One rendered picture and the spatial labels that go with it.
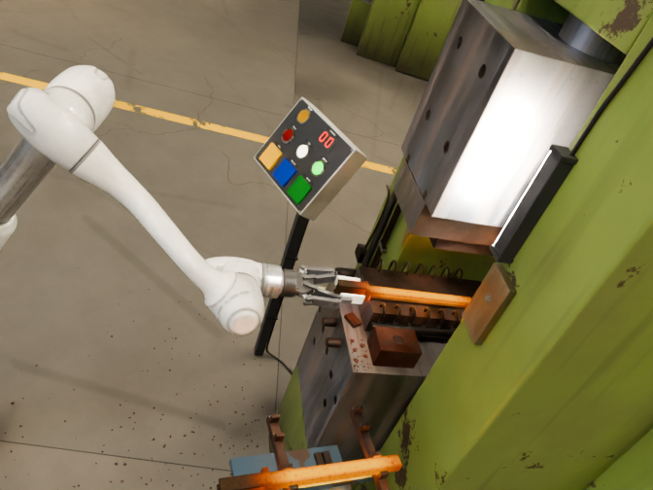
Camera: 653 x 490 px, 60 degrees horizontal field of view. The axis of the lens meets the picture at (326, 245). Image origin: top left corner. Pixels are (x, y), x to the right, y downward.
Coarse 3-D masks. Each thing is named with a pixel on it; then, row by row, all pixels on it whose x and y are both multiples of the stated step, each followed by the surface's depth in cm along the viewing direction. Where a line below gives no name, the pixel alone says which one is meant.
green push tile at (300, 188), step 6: (300, 180) 188; (294, 186) 189; (300, 186) 187; (306, 186) 186; (288, 192) 190; (294, 192) 188; (300, 192) 187; (306, 192) 185; (294, 198) 188; (300, 198) 186
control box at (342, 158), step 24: (288, 120) 199; (312, 120) 193; (264, 144) 203; (288, 144) 196; (312, 144) 190; (336, 144) 184; (264, 168) 200; (336, 168) 182; (312, 192) 185; (336, 192) 188; (312, 216) 190
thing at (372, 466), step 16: (336, 464) 122; (352, 464) 123; (368, 464) 124; (384, 464) 125; (400, 464) 126; (224, 480) 112; (240, 480) 113; (256, 480) 114; (272, 480) 115; (288, 480) 116; (304, 480) 117; (320, 480) 119
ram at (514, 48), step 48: (480, 48) 117; (528, 48) 108; (432, 96) 136; (480, 96) 115; (528, 96) 112; (576, 96) 114; (432, 144) 133; (480, 144) 118; (528, 144) 119; (432, 192) 130; (480, 192) 126
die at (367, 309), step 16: (368, 272) 170; (384, 272) 172; (400, 272) 174; (400, 288) 165; (416, 288) 169; (432, 288) 171; (448, 288) 173; (464, 288) 176; (368, 304) 159; (400, 304) 161; (416, 304) 163; (432, 304) 164; (448, 304) 165; (368, 320) 157; (384, 320) 158; (400, 320) 159; (416, 320) 160; (432, 320) 161; (448, 320) 162
